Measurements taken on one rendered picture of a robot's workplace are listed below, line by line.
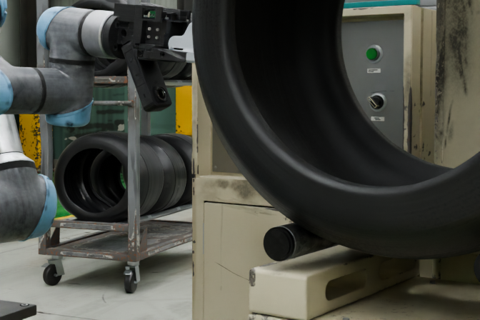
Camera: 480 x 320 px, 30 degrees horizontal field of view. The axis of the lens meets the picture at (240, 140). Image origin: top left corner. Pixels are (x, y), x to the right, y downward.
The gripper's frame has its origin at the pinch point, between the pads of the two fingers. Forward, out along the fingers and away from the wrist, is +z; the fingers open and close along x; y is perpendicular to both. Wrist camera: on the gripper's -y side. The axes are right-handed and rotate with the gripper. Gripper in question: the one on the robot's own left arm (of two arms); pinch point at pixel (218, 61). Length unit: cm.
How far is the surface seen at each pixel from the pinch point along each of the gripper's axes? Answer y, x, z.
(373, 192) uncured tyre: -12.1, -12.9, 33.3
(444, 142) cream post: -9.1, 26.8, 25.6
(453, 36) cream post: 7.5, 26.8, 24.8
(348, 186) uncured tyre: -11.9, -13.0, 30.1
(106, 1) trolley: 14, 259, -269
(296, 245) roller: -21.4, -9.2, 21.7
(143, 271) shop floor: -146, 308, -265
